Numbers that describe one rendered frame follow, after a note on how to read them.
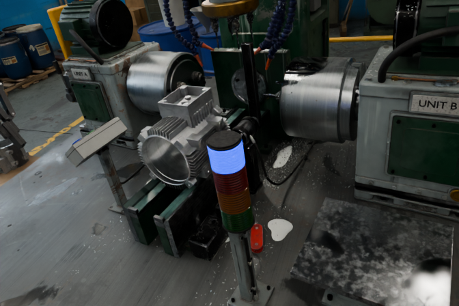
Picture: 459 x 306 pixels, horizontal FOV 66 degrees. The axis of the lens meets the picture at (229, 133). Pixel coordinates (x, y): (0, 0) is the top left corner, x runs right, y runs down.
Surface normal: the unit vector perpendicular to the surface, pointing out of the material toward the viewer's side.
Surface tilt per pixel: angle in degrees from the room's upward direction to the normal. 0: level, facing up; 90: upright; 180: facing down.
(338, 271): 0
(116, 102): 89
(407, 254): 0
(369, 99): 89
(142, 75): 54
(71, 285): 0
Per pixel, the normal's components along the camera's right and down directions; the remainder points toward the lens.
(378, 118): -0.49, 0.48
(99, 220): -0.14, -0.86
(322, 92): -0.48, -0.10
